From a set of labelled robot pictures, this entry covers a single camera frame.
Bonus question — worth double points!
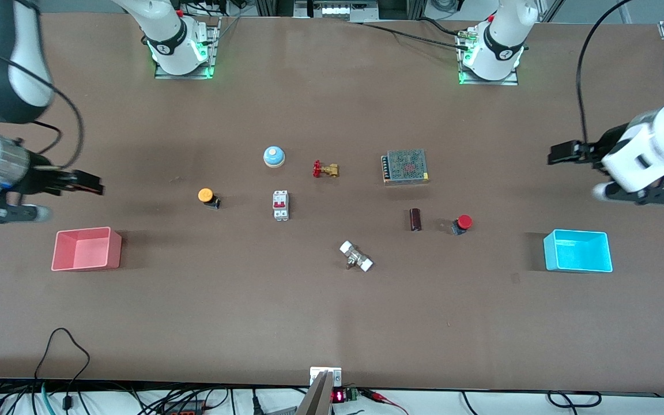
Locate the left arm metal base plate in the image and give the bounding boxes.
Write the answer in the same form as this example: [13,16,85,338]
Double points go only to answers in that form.
[458,29,520,86]

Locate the silver background device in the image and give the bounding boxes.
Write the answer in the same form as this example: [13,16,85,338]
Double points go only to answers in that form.
[295,0,379,21]

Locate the black coiled cable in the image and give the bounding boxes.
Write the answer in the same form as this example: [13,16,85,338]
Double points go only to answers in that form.
[547,391,602,410]

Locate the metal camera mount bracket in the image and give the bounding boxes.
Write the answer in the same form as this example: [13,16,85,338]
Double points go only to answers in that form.
[296,367,343,415]

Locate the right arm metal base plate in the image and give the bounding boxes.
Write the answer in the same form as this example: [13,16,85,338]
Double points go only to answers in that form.
[155,17,218,80]

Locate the pink plastic box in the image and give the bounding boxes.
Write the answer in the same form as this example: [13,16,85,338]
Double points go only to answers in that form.
[51,227,122,271]

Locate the metal mesh power supply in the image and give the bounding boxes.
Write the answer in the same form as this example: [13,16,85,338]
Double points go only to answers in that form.
[382,149,429,185]

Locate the red alligator clip lead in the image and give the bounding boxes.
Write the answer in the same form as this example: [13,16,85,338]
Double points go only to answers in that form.
[364,390,409,415]

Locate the black looped cable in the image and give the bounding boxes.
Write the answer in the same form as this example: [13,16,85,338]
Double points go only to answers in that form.
[34,328,91,415]

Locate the black tabletop cable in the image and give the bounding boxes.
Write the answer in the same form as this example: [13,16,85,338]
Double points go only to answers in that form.
[417,16,466,36]
[360,22,471,51]

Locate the metal fitting white caps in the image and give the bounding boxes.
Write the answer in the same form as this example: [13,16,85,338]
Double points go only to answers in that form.
[339,240,374,273]

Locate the cyan plastic box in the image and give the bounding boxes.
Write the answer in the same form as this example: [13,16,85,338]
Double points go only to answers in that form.
[543,229,613,273]

